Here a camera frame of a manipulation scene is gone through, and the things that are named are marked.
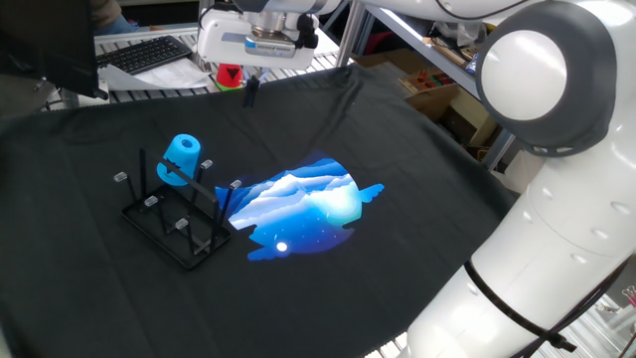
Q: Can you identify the person in dark clothes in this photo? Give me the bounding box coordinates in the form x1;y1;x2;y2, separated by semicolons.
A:
88;0;138;35

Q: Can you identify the blue plastic cup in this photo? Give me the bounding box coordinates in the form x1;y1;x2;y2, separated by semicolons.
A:
156;132;203;188

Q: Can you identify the black cloth with blue print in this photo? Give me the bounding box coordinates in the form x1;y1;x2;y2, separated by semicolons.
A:
0;64;518;358

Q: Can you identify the wooden tray with coloured blocks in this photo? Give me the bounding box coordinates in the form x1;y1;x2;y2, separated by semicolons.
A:
397;69;461;95

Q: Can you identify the cardboard box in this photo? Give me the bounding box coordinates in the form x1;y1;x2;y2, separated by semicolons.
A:
404;84;498;148

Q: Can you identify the black monitor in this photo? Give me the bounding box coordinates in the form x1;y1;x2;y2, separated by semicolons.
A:
0;0;109;100

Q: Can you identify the black computer keyboard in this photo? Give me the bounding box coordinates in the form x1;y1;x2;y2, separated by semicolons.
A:
94;34;194;76

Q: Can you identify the white paper sheet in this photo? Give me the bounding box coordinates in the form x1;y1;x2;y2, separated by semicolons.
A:
97;58;213;91

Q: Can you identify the black wire cup rack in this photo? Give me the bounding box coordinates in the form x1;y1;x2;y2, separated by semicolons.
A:
112;147;243;271

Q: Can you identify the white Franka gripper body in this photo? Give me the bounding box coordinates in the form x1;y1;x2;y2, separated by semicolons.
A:
197;8;319;71

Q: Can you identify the grey metal shelf frame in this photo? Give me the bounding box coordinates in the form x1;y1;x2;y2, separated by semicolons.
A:
336;0;518;171

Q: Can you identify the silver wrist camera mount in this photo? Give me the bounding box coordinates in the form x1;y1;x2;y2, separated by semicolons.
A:
243;28;299;60

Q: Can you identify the red cone with green base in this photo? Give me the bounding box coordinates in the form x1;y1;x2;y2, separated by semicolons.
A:
216;63;245;92

